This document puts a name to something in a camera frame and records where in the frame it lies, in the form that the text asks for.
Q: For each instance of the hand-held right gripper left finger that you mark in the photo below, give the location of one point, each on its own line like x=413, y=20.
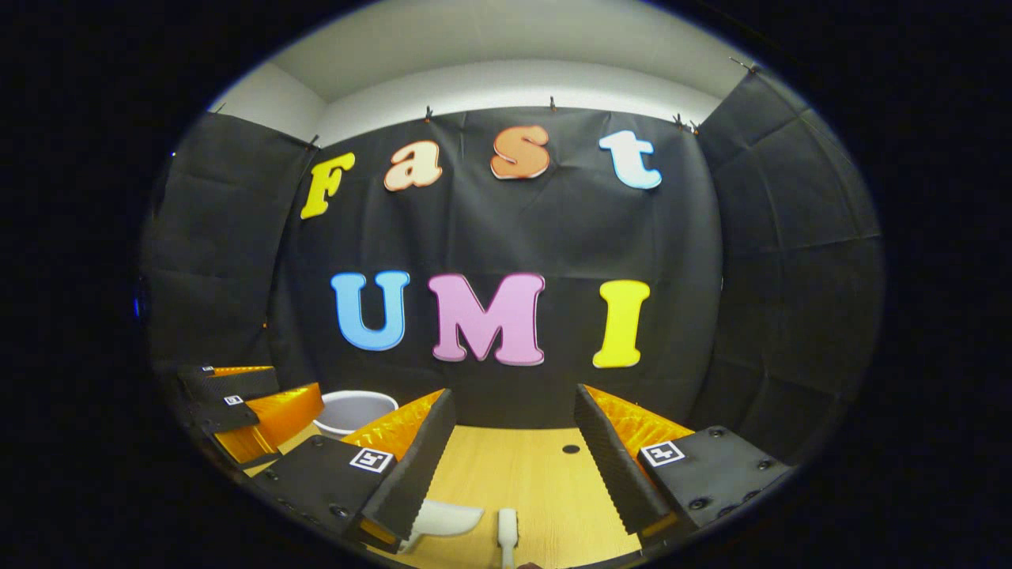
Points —
x=423, y=466

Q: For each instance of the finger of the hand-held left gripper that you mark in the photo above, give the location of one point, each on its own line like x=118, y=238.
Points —
x=225, y=412
x=237, y=383

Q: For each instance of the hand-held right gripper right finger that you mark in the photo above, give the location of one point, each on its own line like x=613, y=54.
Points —
x=613, y=474

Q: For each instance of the grey plastic dustpan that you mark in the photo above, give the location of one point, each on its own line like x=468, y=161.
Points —
x=447, y=518

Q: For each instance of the white garbage bin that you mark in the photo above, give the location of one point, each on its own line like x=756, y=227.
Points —
x=356, y=411

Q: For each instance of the small grey broom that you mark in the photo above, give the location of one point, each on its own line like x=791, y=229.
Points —
x=507, y=529

